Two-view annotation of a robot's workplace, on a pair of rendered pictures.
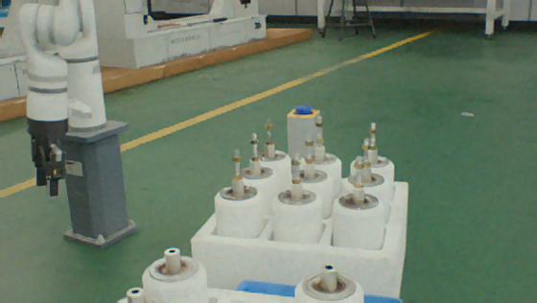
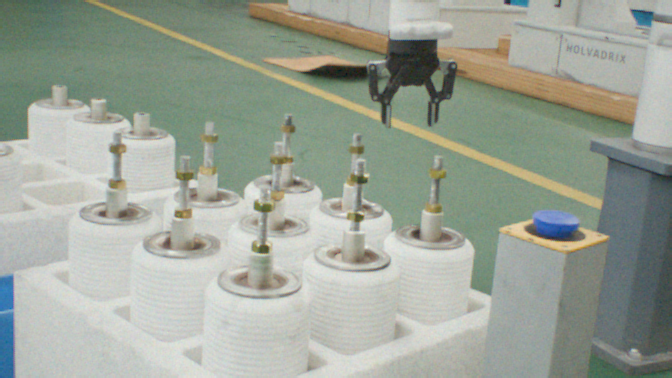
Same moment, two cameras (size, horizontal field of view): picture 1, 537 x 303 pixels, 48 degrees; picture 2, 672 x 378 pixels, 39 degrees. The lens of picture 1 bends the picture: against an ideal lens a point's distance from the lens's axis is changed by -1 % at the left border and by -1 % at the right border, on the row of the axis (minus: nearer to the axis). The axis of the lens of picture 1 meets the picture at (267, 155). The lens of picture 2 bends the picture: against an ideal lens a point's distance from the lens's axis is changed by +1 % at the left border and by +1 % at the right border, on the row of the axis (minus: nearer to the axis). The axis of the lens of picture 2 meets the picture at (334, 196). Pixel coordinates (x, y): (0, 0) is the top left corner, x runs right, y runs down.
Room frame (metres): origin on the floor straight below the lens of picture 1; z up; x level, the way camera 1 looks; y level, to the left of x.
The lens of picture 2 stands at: (1.70, -0.89, 0.56)
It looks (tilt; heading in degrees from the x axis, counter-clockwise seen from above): 16 degrees down; 118
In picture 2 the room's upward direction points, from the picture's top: 4 degrees clockwise
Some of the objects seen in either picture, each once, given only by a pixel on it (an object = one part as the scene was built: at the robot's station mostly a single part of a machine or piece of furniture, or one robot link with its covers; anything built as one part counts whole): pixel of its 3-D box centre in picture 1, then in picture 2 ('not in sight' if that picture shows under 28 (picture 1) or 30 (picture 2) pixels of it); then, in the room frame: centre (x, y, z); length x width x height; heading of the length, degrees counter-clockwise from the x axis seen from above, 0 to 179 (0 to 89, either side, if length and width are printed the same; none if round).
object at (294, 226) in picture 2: (309, 176); (273, 225); (1.20, -0.09, 0.25); 0.08 x 0.08 x 0.01
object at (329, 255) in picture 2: (319, 158); (352, 258); (1.31, -0.12, 0.25); 0.08 x 0.08 x 0.01
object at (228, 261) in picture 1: (310, 245); (265, 364); (1.20, -0.09, 0.09); 0.39 x 0.39 x 0.18; 74
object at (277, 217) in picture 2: (309, 171); (274, 214); (1.20, -0.09, 0.26); 0.02 x 0.02 x 0.03
